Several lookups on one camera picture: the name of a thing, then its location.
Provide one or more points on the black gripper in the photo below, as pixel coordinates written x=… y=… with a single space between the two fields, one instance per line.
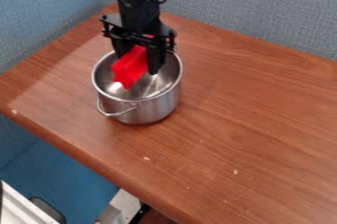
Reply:
x=137 y=25

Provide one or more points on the red rectangular block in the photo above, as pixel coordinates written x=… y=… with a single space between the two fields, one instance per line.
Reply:
x=131 y=67

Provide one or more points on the stainless steel pot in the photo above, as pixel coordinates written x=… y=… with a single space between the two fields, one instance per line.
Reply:
x=149 y=101

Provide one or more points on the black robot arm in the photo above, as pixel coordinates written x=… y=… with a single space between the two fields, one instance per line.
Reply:
x=137 y=26

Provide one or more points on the white device with black part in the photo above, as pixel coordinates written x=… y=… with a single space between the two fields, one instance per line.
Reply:
x=19 y=210

